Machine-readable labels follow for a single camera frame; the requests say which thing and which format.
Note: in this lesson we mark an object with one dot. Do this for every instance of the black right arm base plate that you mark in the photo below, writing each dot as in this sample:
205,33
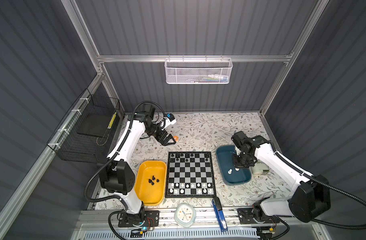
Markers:
253,216

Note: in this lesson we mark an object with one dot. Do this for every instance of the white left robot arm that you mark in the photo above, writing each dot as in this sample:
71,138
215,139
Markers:
117,176

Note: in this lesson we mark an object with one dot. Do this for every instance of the teal tray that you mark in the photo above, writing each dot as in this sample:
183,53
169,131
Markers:
231,176

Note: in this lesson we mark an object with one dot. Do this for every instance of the black and white chessboard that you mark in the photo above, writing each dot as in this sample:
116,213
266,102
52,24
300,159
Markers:
190,175

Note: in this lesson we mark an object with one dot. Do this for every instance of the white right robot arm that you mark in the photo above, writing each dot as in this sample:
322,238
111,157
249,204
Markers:
308,199

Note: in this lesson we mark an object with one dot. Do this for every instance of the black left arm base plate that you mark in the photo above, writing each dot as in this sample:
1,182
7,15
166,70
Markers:
142,219

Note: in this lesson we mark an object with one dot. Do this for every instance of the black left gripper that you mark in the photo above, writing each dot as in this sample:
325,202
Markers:
164,142

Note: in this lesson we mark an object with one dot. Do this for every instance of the pale green clock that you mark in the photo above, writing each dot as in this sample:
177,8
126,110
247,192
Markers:
185,215

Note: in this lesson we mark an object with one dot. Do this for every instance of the blue stapler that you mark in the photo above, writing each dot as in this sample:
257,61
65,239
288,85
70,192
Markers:
219,214

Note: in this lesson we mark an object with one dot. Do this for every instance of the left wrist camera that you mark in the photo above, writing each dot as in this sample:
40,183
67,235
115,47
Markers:
168,120

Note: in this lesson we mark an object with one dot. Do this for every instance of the yellow tray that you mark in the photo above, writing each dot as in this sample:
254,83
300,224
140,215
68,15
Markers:
151,182

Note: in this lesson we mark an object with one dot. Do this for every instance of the black wire basket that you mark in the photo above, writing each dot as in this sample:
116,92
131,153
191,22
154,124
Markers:
89,131

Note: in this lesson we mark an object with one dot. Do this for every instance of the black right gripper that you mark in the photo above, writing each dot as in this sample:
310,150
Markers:
236,164

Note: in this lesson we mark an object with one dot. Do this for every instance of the white wire basket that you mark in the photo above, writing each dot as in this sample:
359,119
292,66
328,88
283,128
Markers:
199,71

